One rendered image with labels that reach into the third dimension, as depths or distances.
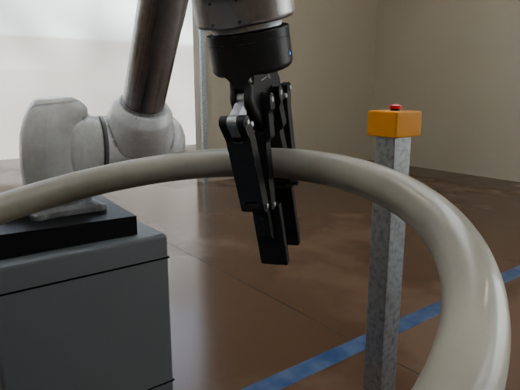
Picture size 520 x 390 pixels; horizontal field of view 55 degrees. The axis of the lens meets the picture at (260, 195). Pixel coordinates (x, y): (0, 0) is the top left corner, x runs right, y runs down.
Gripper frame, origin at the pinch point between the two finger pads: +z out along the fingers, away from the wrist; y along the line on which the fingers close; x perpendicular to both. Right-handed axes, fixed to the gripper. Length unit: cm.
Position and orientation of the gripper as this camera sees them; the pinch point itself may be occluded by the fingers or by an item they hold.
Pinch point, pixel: (277, 225)
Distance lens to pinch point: 53.1
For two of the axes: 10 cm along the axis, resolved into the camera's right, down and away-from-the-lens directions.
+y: -3.5, 4.3, -8.3
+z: 1.5, 9.0, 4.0
